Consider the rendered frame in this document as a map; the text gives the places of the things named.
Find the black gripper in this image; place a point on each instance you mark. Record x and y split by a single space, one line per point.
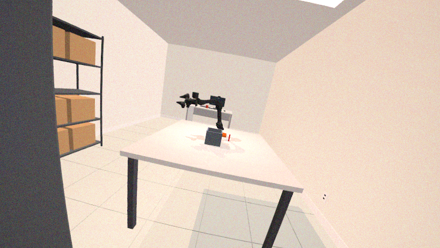
187 100

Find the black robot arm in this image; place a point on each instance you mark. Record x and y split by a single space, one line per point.
219 106

